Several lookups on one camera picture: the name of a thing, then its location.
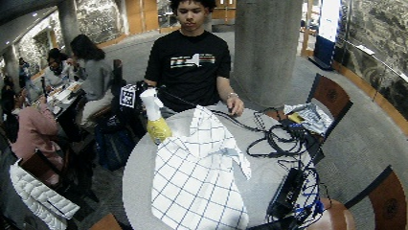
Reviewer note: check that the yellow spray bottle white nozzle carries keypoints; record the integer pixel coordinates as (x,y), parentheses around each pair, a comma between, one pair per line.
(159,127)

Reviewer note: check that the white marker cube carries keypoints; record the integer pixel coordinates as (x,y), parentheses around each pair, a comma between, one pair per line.
(128,96)

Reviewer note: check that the dark wooden chair back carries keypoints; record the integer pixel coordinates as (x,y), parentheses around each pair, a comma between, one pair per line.
(117,75)

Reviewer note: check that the person in black t-shirt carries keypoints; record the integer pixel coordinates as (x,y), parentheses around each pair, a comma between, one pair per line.
(186,73)

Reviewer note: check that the small black hub device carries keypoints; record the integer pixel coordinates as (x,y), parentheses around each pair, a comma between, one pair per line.
(293,126)

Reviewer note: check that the crumpled white printed bag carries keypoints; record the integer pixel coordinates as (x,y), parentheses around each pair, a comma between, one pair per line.
(314,118)

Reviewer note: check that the cluttered long table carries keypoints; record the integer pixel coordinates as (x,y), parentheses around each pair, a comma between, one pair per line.
(62,96)

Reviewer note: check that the dark blue bag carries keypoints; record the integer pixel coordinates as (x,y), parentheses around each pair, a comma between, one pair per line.
(113,147)

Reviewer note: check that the grey concrete pillar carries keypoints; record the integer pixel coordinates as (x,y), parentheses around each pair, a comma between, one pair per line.
(268,51)

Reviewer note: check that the white blue checked cloth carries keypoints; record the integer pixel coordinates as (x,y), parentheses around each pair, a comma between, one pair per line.
(196,179)

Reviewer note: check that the thin grey pillar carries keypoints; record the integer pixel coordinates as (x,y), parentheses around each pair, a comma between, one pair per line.
(68,22)

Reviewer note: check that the black power adapter box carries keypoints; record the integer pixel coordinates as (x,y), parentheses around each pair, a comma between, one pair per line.
(289,191)

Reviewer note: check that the dark chair holding jacket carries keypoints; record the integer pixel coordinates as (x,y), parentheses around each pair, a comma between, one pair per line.
(64,172)

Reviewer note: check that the white and blue banner stand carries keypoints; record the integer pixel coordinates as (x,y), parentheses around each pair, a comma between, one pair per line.
(329,28)

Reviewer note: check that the round brown chair seat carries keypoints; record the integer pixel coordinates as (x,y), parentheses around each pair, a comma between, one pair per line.
(335,215)

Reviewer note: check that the white puffer jacket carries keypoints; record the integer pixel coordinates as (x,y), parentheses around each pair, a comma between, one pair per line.
(40,198)

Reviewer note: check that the brown wooden chair corner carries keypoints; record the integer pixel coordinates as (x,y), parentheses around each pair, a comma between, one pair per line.
(107,223)

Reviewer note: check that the wooden chair with dark frame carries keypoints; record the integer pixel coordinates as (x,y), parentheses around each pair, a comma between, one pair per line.
(384,201)
(334,96)

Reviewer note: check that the metal wall handrail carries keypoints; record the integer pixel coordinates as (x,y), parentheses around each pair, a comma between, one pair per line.
(378,59)

